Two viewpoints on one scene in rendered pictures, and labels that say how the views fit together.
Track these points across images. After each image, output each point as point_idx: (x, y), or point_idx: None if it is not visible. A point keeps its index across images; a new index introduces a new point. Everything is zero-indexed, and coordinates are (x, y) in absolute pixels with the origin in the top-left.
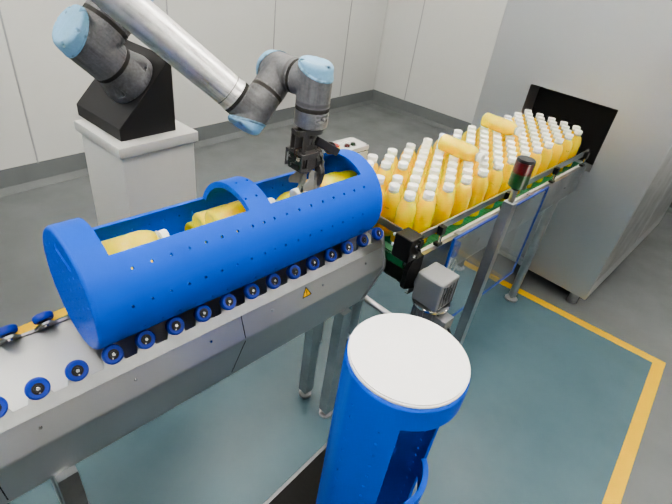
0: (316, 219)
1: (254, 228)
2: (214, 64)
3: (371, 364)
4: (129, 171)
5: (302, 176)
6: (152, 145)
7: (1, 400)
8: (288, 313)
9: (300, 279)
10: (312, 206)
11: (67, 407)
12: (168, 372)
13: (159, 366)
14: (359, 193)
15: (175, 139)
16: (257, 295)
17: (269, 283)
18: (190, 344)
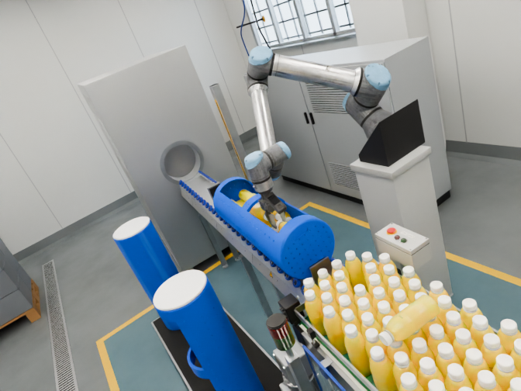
0: (253, 233)
1: (238, 215)
2: (260, 142)
3: (181, 276)
4: (358, 178)
5: (280, 215)
6: (365, 170)
7: (217, 213)
8: (264, 274)
9: (269, 264)
10: (253, 226)
11: (224, 229)
12: (237, 247)
13: (236, 241)
14: (270, 241)
15: (377, 171)
16: (253, 249)
17: (257, 250)
18: (241, 244)
